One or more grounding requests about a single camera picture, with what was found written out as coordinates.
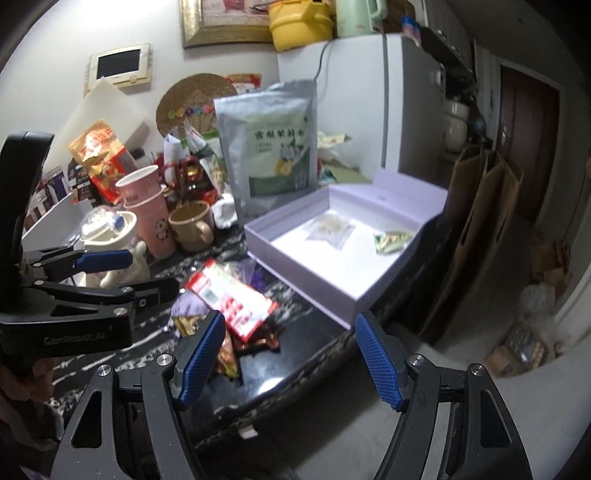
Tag brown cardboard sheets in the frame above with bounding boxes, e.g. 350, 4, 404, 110
418, 142, 525, 344

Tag beige paper wrapper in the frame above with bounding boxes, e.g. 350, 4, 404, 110
316, 131, 348, 155

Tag gold picture frame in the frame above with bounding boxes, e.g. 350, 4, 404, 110
179, 0, 282, 49

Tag pale green kettle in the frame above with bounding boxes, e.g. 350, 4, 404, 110
335, 0, 393, 38

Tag yellow pot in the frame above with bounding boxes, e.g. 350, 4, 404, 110
269, 0, 334, 52

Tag white crumpled tissue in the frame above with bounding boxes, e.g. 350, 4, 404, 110
211, 194, 241, 230

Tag person's left hand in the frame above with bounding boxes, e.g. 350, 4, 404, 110
0, 357, 63, 418

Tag cardboard box of small goods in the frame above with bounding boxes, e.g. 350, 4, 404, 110
485, 318, 561, 379

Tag green white packet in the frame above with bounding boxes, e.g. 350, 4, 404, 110
184, 119, 222, 160

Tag dark brown door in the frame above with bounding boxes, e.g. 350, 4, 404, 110
499, 65, 565, 222

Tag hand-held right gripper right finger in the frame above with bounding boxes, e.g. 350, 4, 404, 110
355, 311, 541, 480

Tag white refrigerator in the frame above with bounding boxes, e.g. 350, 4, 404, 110
277, 32, 448, 185

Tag red white snack packet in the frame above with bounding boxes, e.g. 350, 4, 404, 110
185, 258, 280, 343

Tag beige mug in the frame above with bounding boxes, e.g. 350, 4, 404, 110
168, 200, 216, 252

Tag lavender cardboard box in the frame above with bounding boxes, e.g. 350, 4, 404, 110
244, 168, 450, 330

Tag grey power cable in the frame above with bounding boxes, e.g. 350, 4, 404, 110
380, 18, 392, 172

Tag wall intercom panel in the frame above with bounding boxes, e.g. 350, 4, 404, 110
84, 43, 154, 96

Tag gold striped candy packet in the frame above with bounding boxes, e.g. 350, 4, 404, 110
171, 315, 204, 340

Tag red handled scissors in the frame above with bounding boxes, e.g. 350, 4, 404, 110
161, 156, 203, 197

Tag white ceramic pot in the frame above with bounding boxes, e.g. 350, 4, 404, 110
443, 99, 471, 153

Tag clear plastic sachet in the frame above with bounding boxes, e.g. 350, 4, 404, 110
305, 213, 355, 250

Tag orange snack bag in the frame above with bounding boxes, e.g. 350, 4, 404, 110
68, 119, 139, 206

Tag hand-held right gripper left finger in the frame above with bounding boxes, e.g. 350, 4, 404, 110
51, 310, 227, 480

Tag white cutting board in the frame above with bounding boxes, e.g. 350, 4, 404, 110
42, 76, 151, 178

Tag white storage box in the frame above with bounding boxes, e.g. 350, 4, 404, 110
21, 191, 95, 252

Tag pink panda paper cup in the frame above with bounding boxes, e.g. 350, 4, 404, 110
115, 166, 176, 259

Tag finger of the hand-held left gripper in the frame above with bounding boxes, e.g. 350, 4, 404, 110
30, 276, 181, 320
21, 247, 134, 283

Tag dark glass jar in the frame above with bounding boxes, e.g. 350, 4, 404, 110
178, 159, 220, 206

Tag green candy packet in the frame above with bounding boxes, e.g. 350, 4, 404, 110
373, 229, 415, 256

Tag silver stand-up pouch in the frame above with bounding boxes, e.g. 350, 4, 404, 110
213, 79, 319, 222

